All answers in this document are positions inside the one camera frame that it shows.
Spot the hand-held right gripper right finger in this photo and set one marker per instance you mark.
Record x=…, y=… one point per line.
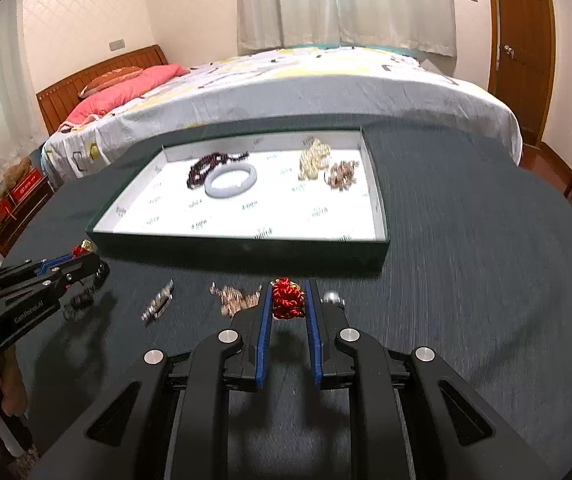
x=313, y=330

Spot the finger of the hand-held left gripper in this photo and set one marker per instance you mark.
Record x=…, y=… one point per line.
x=53, y=264
x=20, y=315

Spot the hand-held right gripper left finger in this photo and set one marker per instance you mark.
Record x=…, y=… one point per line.
x=264, y=325

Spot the small red knot charm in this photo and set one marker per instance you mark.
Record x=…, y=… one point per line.
x=288, y=300

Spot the red and gold knot charm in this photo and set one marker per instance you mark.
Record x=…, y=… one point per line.
x=84, y=247

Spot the dark green tray box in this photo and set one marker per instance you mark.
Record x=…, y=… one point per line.
x=246, y=220

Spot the white jade bangle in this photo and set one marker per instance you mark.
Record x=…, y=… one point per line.
x=209, y=184

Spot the dark wooden nightstand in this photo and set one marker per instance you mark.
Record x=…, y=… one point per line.
x=15, y=225

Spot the black bead pendant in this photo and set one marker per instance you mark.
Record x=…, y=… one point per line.
x=81, y=302

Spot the red gift box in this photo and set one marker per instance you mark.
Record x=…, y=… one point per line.
x=25, y=187

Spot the brown teddy bear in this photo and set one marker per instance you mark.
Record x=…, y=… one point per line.
x=15, y=170

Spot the silver rhinestone brooch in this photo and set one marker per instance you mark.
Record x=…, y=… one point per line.
x=158, y=305

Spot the patterned clothing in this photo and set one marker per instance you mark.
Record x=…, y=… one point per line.
x=23, y=465

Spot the wooden headboard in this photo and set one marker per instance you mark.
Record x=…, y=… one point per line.
x=60, y=95

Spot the dark grey tablecloth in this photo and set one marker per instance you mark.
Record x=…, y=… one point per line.
x=466, y=260

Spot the pink pillow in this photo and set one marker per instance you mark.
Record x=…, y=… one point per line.
x=115, y=95

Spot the red patterned pillow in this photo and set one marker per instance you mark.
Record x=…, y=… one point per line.
x=110, y=80

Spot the bed with patterned sheet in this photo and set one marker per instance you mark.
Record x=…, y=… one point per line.
x=316, y=90

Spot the white pleated curtain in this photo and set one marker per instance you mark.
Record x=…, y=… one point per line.
x=341, y=5

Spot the brown wooden door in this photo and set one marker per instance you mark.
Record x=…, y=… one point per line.
x=521, y=50

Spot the grey wall socket plate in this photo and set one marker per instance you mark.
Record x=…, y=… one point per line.
x=116, y=44

